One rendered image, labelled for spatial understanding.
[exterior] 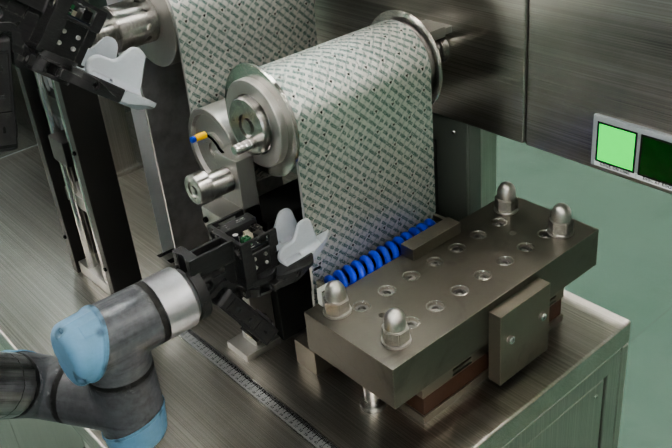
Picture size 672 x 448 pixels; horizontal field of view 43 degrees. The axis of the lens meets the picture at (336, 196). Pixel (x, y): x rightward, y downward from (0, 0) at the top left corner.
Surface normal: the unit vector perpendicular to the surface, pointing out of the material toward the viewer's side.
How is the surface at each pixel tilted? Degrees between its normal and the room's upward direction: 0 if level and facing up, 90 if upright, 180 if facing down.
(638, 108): 90
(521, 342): 90
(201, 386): 0
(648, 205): 0
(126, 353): 90
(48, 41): 90
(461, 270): 0
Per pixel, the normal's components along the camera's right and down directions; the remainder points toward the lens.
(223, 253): 0.65, 0.32
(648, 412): -0.09, -0.87
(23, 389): 0.94, 0.15
